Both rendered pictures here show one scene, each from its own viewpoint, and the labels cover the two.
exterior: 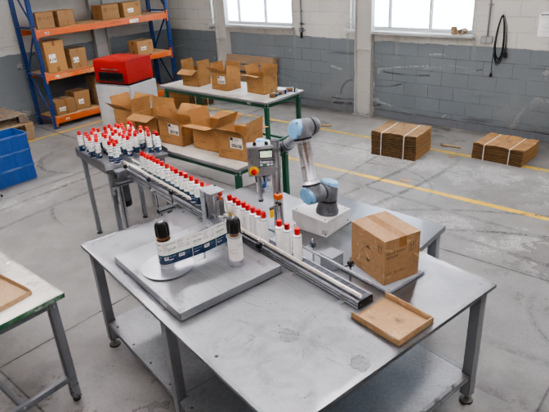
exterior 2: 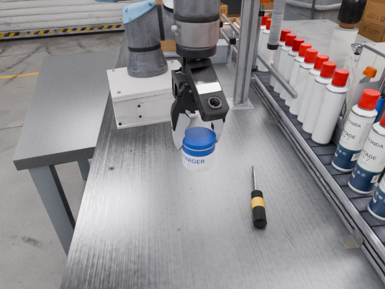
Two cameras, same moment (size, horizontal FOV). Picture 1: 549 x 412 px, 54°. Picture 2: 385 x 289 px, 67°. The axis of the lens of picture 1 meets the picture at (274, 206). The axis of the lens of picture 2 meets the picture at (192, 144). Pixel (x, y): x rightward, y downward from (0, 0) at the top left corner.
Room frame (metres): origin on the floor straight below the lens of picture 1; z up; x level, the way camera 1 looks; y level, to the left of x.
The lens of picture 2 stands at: (4.00, 0.32, 1.35)
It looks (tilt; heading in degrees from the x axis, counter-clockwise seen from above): 36 degrees down; 211
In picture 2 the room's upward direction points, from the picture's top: straight up
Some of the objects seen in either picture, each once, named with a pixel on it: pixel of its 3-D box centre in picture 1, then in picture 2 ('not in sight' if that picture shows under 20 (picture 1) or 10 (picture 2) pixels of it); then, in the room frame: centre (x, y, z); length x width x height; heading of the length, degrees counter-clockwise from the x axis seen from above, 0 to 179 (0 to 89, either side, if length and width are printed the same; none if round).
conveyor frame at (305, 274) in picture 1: (266, 245); (273, 90); (2.94, 0.06, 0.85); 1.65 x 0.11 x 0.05; 38
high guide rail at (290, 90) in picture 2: (301, 245); (247, 42); (2.73, -0.14, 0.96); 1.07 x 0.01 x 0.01; 38
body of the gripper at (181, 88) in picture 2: not in sight; (195, 75); (3.55, 0.06, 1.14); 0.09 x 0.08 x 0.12; 48
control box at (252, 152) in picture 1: (261, 158); not in sight; (3.08, 0.06, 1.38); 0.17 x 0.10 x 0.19; 93
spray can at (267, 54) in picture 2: (279, 235); (267, 46); (2.82, -0.02, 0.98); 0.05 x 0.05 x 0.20
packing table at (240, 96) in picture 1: (230, 114); not in sight; (7.86, 0.57, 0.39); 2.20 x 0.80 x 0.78; 48
